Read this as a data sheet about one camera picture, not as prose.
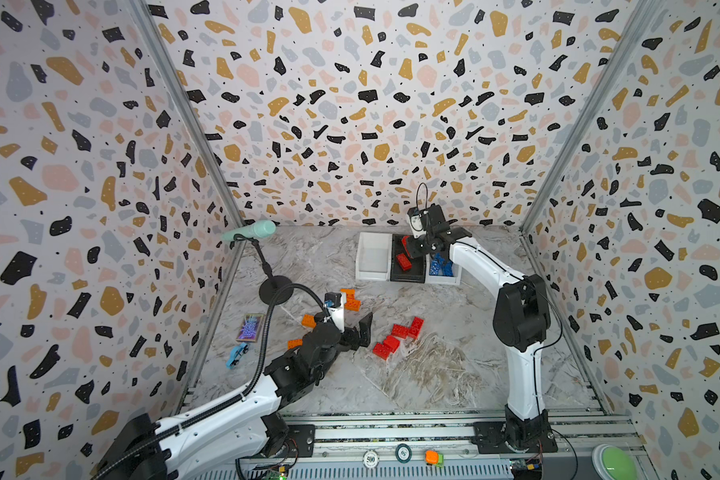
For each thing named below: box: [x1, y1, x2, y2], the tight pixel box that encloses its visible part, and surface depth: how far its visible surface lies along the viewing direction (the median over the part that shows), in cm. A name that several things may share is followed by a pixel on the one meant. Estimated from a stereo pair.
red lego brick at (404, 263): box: [396, 253, 413, 271], surface depth 112 cm
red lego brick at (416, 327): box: [408, 316, 424, 339], surface depth 94 cm
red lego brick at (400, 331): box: [391, 324, 409, 339], surface depth 94 cm
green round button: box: [602, 446, 637, 480], surface depth 73 cm
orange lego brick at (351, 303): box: [344, 294, 361, 312], surface depth 99 cm
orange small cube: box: [425, 450, 439, 465], surface depth 71 cm
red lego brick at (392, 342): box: [383, 335, 400, 353], surface depth 90 cm
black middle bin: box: [390, 234, 426, 284], surface depth 105 cm
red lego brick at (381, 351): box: [372, 343, 392, 361], surface depth 89 cm
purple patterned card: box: [236, 314, 265, 343], surface depth 94 cm
